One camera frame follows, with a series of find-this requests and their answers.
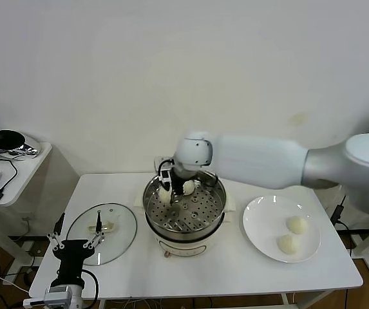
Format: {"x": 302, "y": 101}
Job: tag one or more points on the white steamed baozi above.
{"x": 289, "y": 244}
{"x": 164, "y": 193}
{"x": 189, "y": 188}
{"x": 297, "y": 224}

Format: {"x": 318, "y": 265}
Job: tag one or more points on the cream electric cooker pot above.
{"x": 184, "y": 248}

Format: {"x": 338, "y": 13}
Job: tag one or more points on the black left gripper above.
{"x": 73, "y": 252}

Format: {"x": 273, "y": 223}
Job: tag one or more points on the white round plate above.
{"x": 261, "y": 238}

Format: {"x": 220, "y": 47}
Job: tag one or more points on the perforated steel steamer basket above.
{"x": 203, "y": 209}

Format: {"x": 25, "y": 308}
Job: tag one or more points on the chrome and black headset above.
{"x": 10, "y": 143}

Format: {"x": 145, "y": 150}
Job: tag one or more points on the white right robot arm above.
{"x": 261, "y": 161}

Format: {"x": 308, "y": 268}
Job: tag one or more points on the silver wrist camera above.
{"x": 57, "y": 293}
{"x": 165, "y": 175}

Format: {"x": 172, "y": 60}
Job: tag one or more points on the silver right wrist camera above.
{"x": 165, "y": 175}

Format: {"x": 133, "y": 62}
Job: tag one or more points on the white side table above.
{"x": 326, "y": 206}
{"x": 23, "y": 180}

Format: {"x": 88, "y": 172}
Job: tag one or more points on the round glass pot lid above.
{"x": 119, "y": 238}

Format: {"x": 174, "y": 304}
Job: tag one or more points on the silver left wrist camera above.
{"x": 57, "y": 293}

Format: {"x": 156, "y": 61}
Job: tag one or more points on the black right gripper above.
{"x": 178, "y": 181}

